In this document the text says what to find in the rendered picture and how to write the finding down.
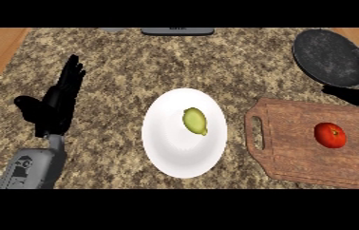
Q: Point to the red tomato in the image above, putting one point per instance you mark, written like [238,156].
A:
[330,135]

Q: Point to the white plate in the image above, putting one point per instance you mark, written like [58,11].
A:
[184,142]

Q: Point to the brown wooden cutting board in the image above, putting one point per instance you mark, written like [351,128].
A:
[299,145]

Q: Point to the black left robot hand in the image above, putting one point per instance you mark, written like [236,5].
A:
[57,108]

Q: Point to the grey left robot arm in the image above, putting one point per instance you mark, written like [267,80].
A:
[33,167]

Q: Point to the black frying pan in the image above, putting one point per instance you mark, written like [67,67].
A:
[327,58]

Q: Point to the dark grey appliance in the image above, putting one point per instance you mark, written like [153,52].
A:
[178,31]

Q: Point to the green lime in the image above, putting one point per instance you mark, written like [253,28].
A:
[196,121]

